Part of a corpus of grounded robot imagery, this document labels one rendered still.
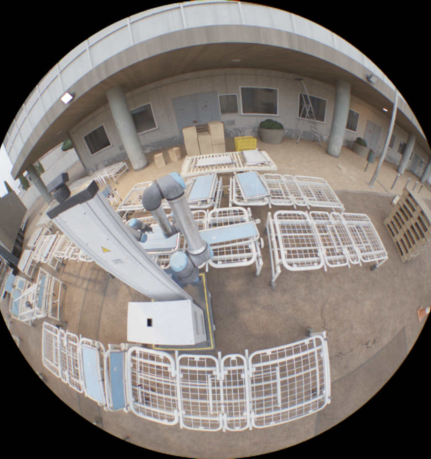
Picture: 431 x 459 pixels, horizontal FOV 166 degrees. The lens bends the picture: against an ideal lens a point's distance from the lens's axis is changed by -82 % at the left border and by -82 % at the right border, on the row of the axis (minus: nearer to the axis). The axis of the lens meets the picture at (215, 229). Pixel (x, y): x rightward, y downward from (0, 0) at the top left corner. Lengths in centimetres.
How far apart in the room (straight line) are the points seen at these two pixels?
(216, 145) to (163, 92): 373
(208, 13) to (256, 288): 558
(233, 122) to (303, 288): 654
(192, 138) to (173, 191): 393
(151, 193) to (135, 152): 490
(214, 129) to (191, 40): 269
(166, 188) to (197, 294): 122
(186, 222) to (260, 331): 153
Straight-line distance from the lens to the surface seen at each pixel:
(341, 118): 671
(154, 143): 766
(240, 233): 174
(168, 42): 395
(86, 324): 313
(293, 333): 204
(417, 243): 421
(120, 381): 187
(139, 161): 574
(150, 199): 80
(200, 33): 393
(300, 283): 219
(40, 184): 1156
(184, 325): 112
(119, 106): 556
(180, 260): 110
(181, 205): 84
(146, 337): 124
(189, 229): 94
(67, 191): 67
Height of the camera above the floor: 191
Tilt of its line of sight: 50 degrees down
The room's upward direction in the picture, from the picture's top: 10 degrees counter-clockwise
